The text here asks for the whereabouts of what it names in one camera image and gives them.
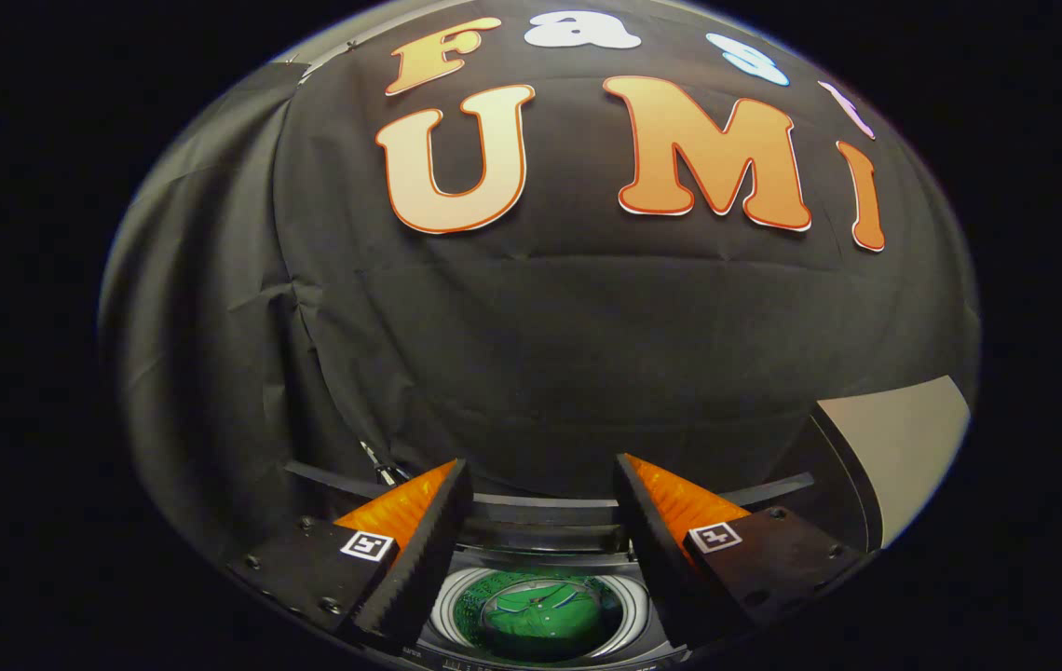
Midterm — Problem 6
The green polo shirt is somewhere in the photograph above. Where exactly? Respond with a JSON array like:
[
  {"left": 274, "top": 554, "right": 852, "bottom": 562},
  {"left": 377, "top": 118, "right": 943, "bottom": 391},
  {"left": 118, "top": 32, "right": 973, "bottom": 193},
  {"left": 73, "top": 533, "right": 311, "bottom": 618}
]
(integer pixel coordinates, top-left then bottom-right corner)
[{"left": 452, "top": 570, "right": 630, "bottom": 661}]

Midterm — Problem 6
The dark grey washing machine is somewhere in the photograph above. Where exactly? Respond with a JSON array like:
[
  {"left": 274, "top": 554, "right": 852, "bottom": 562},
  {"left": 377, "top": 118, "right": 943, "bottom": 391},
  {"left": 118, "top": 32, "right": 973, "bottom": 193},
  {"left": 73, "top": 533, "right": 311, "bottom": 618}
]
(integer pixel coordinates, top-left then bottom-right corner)
[{"left": 284, "top": 457, "right": 867, "bottom": 671}]

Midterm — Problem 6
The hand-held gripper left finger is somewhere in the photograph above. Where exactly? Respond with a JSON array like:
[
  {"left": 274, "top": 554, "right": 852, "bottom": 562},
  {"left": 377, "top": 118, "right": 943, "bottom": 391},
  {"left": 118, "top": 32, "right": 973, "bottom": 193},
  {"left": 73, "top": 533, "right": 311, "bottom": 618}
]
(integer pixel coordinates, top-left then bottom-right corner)
[{"left": 225, "top": 457, "right": 475, "bottom": 653}]

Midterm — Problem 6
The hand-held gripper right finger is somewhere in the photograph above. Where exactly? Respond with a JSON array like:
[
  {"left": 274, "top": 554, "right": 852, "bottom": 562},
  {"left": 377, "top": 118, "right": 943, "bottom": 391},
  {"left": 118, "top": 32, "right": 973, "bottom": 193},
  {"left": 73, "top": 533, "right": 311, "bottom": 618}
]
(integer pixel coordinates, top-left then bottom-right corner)
[{"left": 613, "top": 452, "right": 867, "bottom": 653}]

